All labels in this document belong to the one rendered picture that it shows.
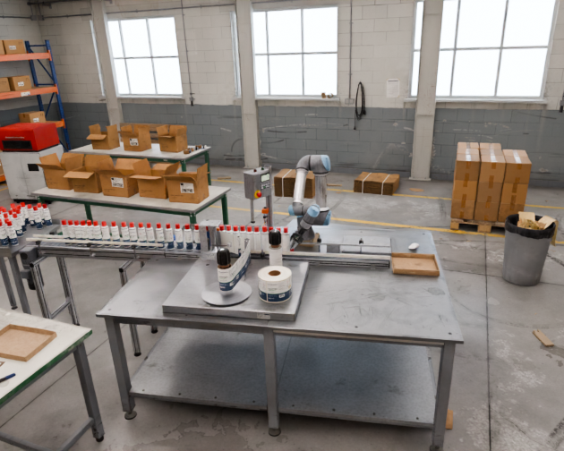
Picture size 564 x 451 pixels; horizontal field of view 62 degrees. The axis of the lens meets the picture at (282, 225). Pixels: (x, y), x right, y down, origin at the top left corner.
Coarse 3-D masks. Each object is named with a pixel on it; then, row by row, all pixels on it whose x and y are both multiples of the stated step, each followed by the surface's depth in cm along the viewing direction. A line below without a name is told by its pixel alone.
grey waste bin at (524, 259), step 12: (516, 240) 443; (528, 240) 435; (540, 240) 433; (504, 252) 465; (516, 252) 448; (528, 252) 440; (540, 252) 439; (504, 264) 468; (516, 264) 451; (528, 264) 445; (540, 264) 446; (504, 276) 468; (516, 276) 456; (528, 276) 450; (540, 276) 458
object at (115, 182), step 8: (104, 160) 518; (120, 160) 535; (128, 160) 532; (136, 160) 529; (104, 168) 517; (112, 168) 530; (120, 168) 532; (128, 168) 528; (104, 176) 509; (112, 176) 506; (120, 176) 503; (128, 176) 504; (104, 184) 513; (112, 184) 510; (120, 184) 506; (128, 184) 506; (136, 184) 521; (104, 192) 518; (112, 192) 514; (120, 192) 510; (128, 192) 508; (136, 192) 521
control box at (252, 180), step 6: (258, 168) 332; (246, 174) 322; (252, 174) 319; (258, 174) 321; (246, 180) 324; (252, 180) 320; (258, 180) 323; (246, 186) 326; (252, 186) 321; (258, 186) 324; (246, 192) 328; (252, 192) 323; (264, 192) 330; (270, 192) 334; (246, 198) 330; (252, 198) 325; (258, 198) 327
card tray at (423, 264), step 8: (392, 256) 337; (400, 256) 335; (408, 256) 334; (416, 256) 333; (424, 256) 332; (432, 256) 331; (392, 264) 326; (400, 264) 325; (408, 264) 325; (416, 264) 324; (424, 264) 324; (432, 264) 324; (400, 272) 312; (408, 272) 311; (416, 272) 310; (424, 272) 309; (432, 272) 308
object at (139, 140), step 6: (126, 126) 742; (138, 126) 750; (144, 126) 745; (120, 132) 726; (126, 132) 719; (132, 132) 754; (138, 132) 751; (144, 132) 730; (126, 138) 730; (132, 138) 724; (138, 138) 720; (144, 138) 731; (126, 144) 734; (132, 144) 728; (138, 144) 725; (144, 144) 732; (150, 144) 747; (126, 150) 739; (132, 150) 734; (138, 150) 729
